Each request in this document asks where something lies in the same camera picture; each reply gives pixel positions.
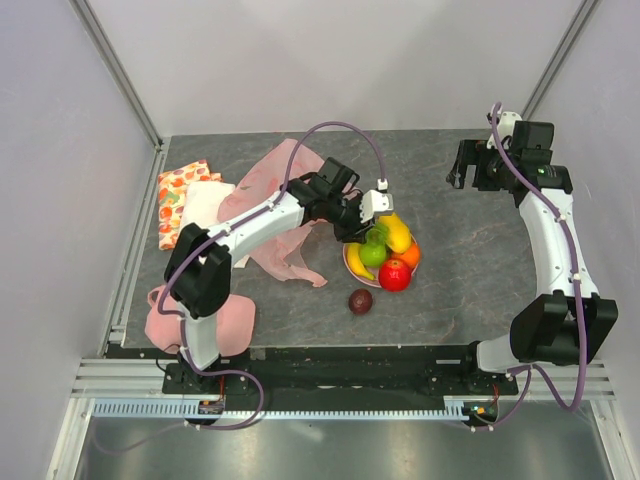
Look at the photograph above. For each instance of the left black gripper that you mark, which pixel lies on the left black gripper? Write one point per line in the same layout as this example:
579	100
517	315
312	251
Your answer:
356	232

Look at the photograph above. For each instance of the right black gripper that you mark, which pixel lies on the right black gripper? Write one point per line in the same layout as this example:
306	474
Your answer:
474	152

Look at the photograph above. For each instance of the green fake grapes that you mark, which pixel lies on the green fake grapes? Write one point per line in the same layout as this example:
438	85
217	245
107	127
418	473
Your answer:
378	234

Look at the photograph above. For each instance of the green fake apple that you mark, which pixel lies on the green fake apple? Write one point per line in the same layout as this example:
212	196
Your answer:
373	254

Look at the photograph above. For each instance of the yellow fake banana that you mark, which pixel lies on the yellow fake banana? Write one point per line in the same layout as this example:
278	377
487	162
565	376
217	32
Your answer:
355	263

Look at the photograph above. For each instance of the yellow fake mango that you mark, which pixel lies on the yellow fake mango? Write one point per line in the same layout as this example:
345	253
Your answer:
398	235

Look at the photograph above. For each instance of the fake orange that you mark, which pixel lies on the fake orange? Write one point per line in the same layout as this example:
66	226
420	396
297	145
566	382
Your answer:
411	257

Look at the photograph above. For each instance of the red fake fruit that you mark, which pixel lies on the red fake fruit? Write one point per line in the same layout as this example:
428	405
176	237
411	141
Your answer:
394	275

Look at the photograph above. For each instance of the dark purple fake plum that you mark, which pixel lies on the dark purple fake plum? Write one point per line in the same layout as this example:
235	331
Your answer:
360	302

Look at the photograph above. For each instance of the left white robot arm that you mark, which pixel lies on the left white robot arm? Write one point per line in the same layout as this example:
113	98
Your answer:
198	275

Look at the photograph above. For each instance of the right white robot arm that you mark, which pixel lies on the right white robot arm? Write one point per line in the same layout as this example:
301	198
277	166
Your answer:
568	321

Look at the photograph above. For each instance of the pink plate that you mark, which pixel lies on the pink plate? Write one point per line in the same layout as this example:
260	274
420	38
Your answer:
375	283

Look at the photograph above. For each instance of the white cloth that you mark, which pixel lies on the white cloth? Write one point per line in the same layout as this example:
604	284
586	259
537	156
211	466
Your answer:
208	203

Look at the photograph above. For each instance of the pink baseball cap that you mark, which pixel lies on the pink baseball cap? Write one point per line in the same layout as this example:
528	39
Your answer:
234	329

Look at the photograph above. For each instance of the floral orange cloth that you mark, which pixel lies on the floral orange cloth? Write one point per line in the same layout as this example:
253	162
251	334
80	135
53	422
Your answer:
172	191

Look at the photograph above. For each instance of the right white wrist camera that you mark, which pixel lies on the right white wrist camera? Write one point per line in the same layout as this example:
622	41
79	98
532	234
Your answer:
505	125

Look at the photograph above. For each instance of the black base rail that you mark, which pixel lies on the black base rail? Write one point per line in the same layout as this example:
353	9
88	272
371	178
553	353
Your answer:
434	370

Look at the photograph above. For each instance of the right aluminium frame post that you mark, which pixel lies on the right aluminium frame post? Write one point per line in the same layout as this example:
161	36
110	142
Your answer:
566	44

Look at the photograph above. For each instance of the aluminium frame post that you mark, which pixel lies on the aluminium frame post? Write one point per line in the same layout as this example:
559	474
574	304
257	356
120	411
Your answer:
106	50
566	44

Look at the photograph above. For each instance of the grey cable duct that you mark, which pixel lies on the grey cable duct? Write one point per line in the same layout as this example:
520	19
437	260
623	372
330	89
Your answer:
195	409

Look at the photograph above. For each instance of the left aluminium frame post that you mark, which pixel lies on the left aluminium frame post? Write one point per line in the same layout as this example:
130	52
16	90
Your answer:
106	50

